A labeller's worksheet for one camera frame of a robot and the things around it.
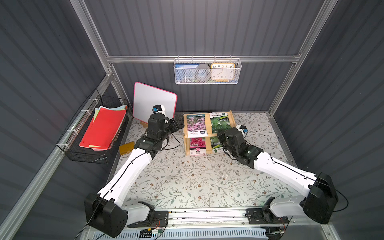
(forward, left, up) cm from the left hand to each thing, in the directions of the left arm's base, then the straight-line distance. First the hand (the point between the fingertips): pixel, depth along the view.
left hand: (175, 117), depth 75 cm
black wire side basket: (-17, +41, +4) cm, 45 cm away
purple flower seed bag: (+3, -11, -10) cm, 15 cm away
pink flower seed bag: (+1, -12, -29) cm, 32 cm away
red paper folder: (-2, +34, -1) cm, 35 cm away
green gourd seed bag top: (+6, -25, -10) cm, 27 cm away
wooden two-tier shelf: (+6, -4, -30) cm, 31 cm away
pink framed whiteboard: (+32, +25, -12) cm, 42 cm away
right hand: (-2, -24, -7) cm, 25 cm away
